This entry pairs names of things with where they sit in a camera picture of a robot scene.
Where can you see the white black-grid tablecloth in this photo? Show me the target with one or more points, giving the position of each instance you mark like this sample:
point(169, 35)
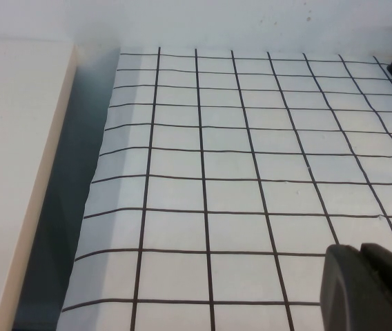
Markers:
point(223, 193)

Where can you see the white board with beige edge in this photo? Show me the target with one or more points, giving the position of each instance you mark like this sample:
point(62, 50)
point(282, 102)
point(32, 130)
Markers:
point(9, 138)

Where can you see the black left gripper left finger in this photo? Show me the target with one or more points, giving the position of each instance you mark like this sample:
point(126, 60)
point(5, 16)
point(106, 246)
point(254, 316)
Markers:
point(341, 293)

